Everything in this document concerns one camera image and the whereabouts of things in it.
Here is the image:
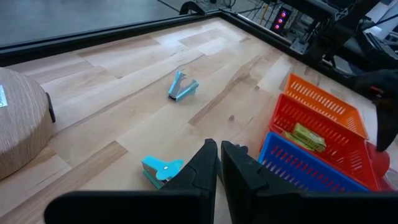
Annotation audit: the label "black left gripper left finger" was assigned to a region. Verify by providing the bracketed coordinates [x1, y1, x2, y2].
[44, 138, 219, 224]

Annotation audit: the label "small silver metal object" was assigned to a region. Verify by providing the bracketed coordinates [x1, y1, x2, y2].
[167, 70, 200, 103]

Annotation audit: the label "blue plastic basket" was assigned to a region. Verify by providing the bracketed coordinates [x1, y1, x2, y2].
[257, 131, 371, 194]

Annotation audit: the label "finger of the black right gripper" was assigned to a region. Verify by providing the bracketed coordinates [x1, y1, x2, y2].
[374, 98, 398, 153]

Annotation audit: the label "round wooden lamp base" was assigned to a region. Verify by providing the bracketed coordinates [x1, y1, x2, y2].
[0, 67, 57, 181]

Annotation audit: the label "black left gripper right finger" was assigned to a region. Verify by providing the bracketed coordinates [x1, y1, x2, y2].
[220, 141, 398, 224]

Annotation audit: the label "orange plastic basket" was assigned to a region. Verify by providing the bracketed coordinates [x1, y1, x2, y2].
[283, 73, 370, 141]

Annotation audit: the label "teal staple remover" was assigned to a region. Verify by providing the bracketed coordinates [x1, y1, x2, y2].
[141, 155, 185, 190]

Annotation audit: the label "black table frame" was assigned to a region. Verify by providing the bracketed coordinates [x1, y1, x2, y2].
[0, 9, 374, 100]

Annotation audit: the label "red plastic basket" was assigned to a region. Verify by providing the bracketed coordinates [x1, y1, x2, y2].
[269, 93, 382, 192]

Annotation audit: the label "black power strip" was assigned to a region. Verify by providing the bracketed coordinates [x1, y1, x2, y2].
[269, 6, 293, 34]

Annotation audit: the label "black arched bracket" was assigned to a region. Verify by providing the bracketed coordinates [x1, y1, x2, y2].
[179, 1, 206, 16]

